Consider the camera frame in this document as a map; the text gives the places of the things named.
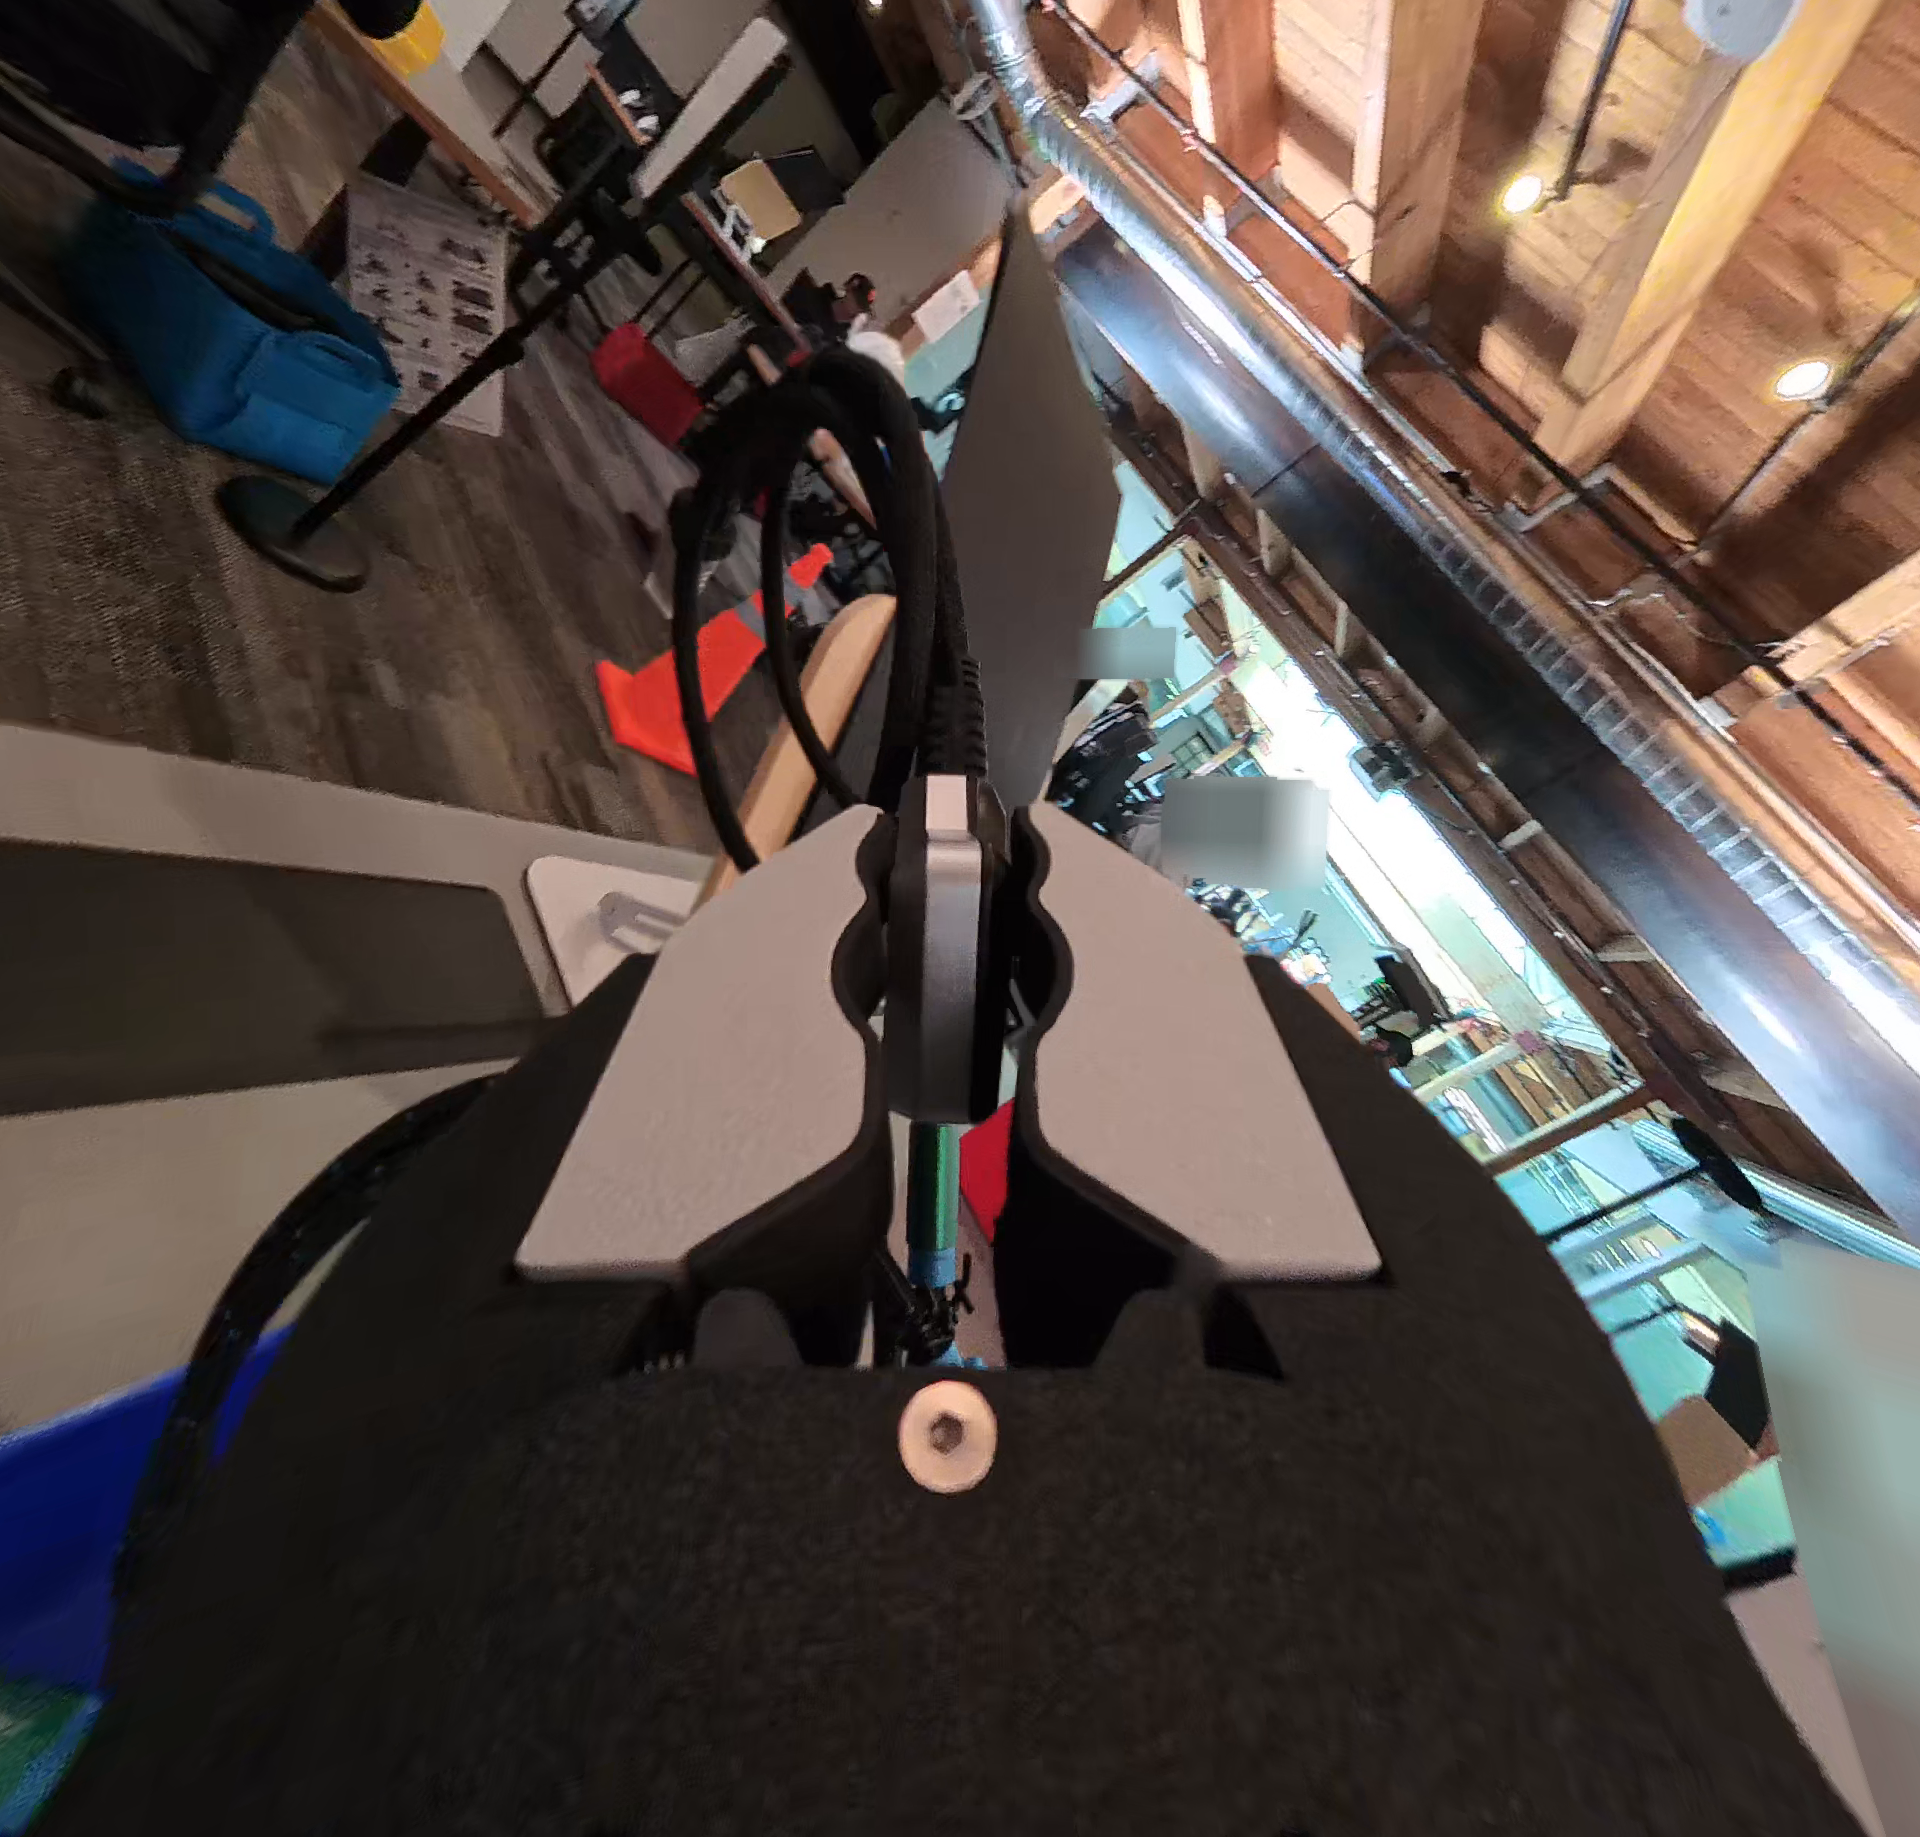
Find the printed paper sheet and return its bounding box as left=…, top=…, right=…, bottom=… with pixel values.
left=346, top=172, right=520, bottom=439

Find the blue floor crate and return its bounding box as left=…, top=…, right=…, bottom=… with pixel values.
left=76, top=183, right=403, bottom=485

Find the blue plastic bin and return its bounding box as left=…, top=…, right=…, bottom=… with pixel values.
left=0, top=1328, right=288, bottom=1715

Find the tablet stand with dark board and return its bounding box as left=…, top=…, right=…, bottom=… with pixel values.
left=721, top=220, right=1164, bottom=891

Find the black office chair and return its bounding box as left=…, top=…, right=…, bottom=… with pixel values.
left=0, top=0, right=440, bottom=195

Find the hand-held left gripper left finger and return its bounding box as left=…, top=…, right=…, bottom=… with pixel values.
left=513, top=807, right=902, bottom=1357

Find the black tripod stand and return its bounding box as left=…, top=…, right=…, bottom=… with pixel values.
left=218, top=101, right=783, bottom=595

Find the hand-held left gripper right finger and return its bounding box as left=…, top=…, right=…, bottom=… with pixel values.
left=1005, top=807, right=1381, bottom=1357

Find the black braided cable green plug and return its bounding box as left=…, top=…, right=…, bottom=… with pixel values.
left=118, top=1073, right=980, bottom=1602

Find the silver ventilation duct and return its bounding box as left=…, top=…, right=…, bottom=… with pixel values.
left=915, top=0, right=1260, bottom=286

